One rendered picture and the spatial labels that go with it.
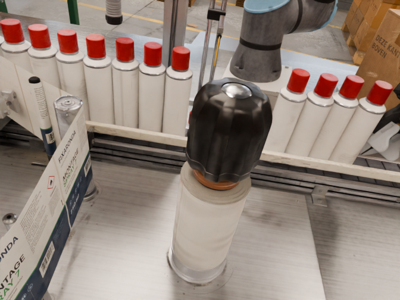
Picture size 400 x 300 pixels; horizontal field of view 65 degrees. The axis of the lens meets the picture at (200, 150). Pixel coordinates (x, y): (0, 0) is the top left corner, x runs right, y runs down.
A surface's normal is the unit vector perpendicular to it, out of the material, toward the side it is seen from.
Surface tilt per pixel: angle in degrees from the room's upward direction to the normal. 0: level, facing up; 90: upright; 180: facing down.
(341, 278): 0
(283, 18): 86
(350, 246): 0
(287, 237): 0
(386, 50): 90
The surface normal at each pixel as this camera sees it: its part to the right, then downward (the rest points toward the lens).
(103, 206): 0.13, -0.75
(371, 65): -0.99, -0.06
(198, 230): -0.33, 0.62
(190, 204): -0.68, 0.42
